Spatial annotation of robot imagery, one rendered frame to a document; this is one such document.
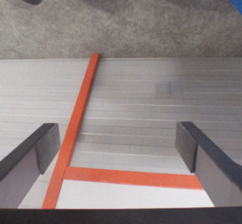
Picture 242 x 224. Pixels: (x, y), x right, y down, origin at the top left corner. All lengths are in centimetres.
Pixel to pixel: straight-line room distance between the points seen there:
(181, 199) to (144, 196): 14
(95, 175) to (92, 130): 25
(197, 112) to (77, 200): 72
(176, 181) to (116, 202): 25
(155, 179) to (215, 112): 50
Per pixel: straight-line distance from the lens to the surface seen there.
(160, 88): 101
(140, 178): 76
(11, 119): 119
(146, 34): 121
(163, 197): 76
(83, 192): 79
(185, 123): 16
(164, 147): 86
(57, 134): 17
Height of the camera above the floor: 105
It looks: 38 degrees down
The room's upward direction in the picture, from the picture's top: 173 degrees counter-clockwise
